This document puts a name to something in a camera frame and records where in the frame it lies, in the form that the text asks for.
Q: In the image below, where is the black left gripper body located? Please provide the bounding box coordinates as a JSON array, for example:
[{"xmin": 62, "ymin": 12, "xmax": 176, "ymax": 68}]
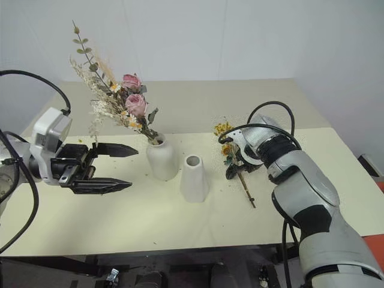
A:
[{"xmin": 50, "ymin": 143, "xmax": 98, "ymax": 189}]

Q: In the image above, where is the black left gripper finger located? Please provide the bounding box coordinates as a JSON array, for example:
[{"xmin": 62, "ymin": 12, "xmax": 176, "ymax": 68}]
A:
[
  {"xmin": 91, "ymin": 142, "xmax": 140, "ymax": 159},
  {"xmin": 71, "ymin": 177, "xmax": 133, "ymax": 196}
]

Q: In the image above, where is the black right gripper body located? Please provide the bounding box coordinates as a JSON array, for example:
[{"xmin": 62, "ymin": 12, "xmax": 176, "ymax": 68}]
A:
[{"xmin": 235, "ymin": 149, "xmax": 264, "ymax": 175}]

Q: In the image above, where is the small yellow flower bouquet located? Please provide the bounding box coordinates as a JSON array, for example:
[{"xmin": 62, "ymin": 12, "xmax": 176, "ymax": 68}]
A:
[{"xmin": 213, "ymin": 116, "xmax": 257, "ymax": 209}]

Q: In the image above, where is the tapered white vase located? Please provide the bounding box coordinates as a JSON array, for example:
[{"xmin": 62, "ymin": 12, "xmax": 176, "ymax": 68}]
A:
[{"xmin": 179, "ymin": 154, "xmax": 210, "ymax": 203}]

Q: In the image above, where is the round white vase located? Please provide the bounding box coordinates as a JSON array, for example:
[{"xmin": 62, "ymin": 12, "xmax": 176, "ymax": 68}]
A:
[{"xmin": 145, "ymin": 133, "xmax": 180, "ymax": 182}]

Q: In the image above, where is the dried pink rose bouquet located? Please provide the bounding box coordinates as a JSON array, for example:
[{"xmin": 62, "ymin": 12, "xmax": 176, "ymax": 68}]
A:
[{"xmin": 69, "ymin": 20, "xmax": 164, "ymax": 148}]

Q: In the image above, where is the orange object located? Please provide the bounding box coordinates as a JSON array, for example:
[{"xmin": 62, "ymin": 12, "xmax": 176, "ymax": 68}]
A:
[{"xmin": 361, "ymin": 235, "xmax": 384, "ymax": 262}]

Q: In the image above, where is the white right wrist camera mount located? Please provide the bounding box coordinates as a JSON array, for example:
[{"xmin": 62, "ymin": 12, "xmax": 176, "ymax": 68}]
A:
[{"xmin": 224, "ymin": 113, "xmax": 283, "ymax": 166}]

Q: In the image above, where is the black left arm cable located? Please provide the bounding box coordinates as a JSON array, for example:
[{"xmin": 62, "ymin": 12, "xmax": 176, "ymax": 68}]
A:
[
  {"xmin": 0, "ymin": 70, "xmax": 72, "ymax": 115},
  {"xmin": 0, "ymin": 128, "xmax": 40, "ymax": 254}
]

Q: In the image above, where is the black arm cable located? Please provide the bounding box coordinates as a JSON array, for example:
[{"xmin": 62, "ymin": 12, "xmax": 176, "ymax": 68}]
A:
[
  {"xmin": 0, "ymin": 128, "xmax": 40, "ymax": 254},
  {"xmin": 218, "ymin": 101, "xmax": 302, "ymax": 150},
  {"xmin": 281, "ymin": 220, "xmax": 302, "ymax": 288},
  {"xmin": 0, "ymin": 70, "xmax": 72, "ymax": 115}
]

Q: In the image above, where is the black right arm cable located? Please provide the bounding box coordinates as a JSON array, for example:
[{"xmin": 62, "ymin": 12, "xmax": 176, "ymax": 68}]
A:
[
  {"xmin": 281, "ymin": 220, "xmax": 302, "ymax": 288},
  {"xmin": 218, "ymin": 101, "xmax": 302, "ymax": 150}
]

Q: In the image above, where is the black table frame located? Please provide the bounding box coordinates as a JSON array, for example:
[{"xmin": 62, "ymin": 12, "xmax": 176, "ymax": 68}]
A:
[{"xmin": 0, "ymin": 243, "xmax": 302, "ymax": 288}]

